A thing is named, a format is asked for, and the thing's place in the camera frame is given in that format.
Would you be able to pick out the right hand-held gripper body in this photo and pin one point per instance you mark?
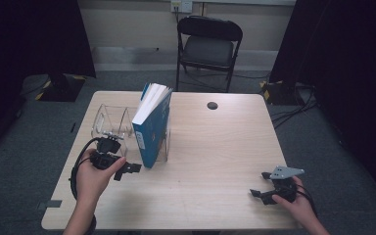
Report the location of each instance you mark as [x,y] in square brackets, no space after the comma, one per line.
[285,173]

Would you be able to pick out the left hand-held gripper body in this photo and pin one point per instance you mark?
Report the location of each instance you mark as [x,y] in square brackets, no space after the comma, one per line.
[106,156]

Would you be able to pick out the blue and white book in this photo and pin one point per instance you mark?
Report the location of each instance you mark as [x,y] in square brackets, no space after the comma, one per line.
[151,137]

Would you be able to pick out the clear acrylic book rack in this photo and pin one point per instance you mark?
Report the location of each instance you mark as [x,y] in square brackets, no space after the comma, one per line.
[111,117]

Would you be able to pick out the person's left hand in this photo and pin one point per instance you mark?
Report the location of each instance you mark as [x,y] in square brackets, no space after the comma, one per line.
[91,179]

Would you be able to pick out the person's right hand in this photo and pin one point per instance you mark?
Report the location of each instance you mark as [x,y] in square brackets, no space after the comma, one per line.
[302,204]

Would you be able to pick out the small black floor tape strip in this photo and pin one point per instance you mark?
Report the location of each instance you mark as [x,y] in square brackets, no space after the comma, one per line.
[73,127]

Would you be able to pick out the black tape strip on table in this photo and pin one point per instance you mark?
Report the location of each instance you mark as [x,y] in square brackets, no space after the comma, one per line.
[53,204]

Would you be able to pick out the black stand base, striped tape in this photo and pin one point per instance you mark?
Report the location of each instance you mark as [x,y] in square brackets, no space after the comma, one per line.
[58,88]
[280,93]

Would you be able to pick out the black curtain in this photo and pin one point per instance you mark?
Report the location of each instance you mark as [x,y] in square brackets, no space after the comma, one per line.
[349,65]
[29,39]

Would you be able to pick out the black folding chair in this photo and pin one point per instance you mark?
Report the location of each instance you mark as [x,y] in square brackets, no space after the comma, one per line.
[207,50]

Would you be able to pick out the white wall outlet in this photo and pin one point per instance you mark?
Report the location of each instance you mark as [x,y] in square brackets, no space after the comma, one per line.
[182,6]

